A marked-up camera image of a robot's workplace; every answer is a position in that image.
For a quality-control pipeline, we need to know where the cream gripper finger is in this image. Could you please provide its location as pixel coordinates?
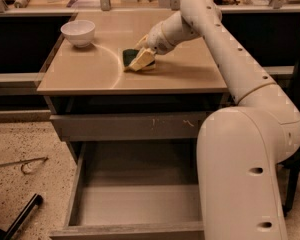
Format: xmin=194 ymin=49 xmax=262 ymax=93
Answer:
xmin=123 ymin=47 xmax=157 ymax=73
xmin=135 ymin=35 xmax=148 ymax=50

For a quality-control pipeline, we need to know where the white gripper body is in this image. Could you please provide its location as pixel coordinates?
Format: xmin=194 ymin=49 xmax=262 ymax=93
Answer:
xmin=146 ymin=22 xmax=174 ymax=55

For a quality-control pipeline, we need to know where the green yellow sponge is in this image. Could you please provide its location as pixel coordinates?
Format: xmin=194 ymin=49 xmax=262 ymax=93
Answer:
xmin=121 ymin=48 xmax=157 ymax=72

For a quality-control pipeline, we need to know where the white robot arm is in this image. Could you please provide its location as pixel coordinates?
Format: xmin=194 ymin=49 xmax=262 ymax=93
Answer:
xmin=127 ymin=0 xmax=300 ymax=240

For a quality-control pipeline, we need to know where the grey drawer cabinet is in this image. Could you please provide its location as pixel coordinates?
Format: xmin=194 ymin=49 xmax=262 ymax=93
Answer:
xmin=38 ymin=9 xmax=227 ymax=157

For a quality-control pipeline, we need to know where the grey top drawer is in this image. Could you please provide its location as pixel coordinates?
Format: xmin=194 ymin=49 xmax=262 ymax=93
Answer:
xmin=50 ymin=112 xmax=207 ymax=142

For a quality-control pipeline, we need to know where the open middle drawer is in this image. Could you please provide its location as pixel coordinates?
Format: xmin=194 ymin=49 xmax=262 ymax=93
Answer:
xmin=50 ymin=139 xmax=205 ymax=240

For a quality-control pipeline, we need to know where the white ceramic bowl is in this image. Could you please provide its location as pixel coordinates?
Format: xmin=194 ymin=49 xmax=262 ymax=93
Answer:
xmin=61 ymin=20 xmax=95 ymax=47

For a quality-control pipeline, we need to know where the thin cable on floor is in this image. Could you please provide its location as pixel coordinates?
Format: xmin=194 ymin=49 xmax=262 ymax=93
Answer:
xmin=0 ymin=156 xmax=49 ymax=176

